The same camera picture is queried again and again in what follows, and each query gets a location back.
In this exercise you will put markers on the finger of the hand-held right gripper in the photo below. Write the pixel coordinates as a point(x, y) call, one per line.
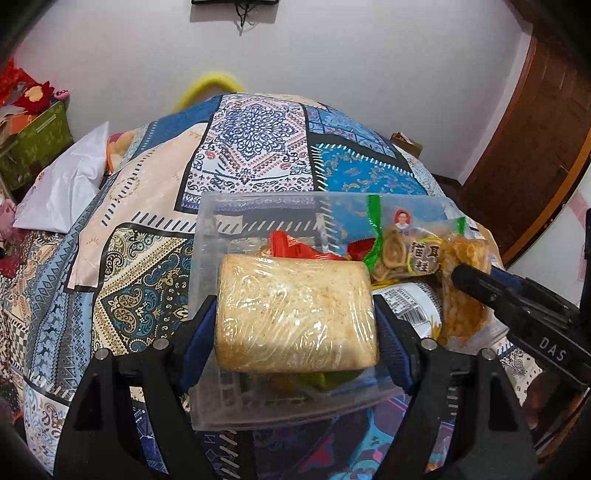
point(480, 288)
point(505, 276)

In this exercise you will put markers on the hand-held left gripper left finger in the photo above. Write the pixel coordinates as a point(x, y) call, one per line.
point(198, 342)

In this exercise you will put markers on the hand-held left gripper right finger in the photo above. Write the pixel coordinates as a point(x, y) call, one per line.
point(398, 347)

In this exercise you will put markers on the orange crispy snack packet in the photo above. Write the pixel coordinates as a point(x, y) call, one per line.
point(461, 314)

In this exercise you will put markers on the white barcode snack packet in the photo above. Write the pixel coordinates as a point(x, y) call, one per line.
point(411, 309)

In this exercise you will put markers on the green-edged clear crisps packet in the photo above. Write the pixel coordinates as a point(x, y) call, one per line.
point(408, 251)

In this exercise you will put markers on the plastic-wrapped beige cake block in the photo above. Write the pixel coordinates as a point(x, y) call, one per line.
point(295, 314)

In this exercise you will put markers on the red and yellow snack packet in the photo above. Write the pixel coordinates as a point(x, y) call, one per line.
point(362, 249)

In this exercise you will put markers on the clear plastic storage container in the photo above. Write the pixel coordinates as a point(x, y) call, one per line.
point(258, 210)

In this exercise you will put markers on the brown wooden door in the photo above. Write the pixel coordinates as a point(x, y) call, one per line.
point(540, 147)

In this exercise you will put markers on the patchwork printed blanket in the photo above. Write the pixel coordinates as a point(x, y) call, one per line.
point(152, 207)

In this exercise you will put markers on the small cardboard box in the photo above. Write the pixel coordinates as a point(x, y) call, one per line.
point(408, 144)

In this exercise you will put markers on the white pillow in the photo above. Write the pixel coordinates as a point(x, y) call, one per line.
point(69, 189)

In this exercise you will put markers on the orange printed cloth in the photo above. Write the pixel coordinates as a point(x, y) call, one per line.
point(121, 147)

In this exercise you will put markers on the pink plush rabbit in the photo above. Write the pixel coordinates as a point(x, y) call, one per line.
point(5, 217)

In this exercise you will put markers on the green fabric storage box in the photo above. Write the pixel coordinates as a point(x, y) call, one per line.
point(37, 143)

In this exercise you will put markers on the yellow foam hoop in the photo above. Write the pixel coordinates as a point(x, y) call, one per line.
point(207, 83)

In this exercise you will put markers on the small black wall monitor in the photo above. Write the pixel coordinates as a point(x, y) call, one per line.
point(235, 2)

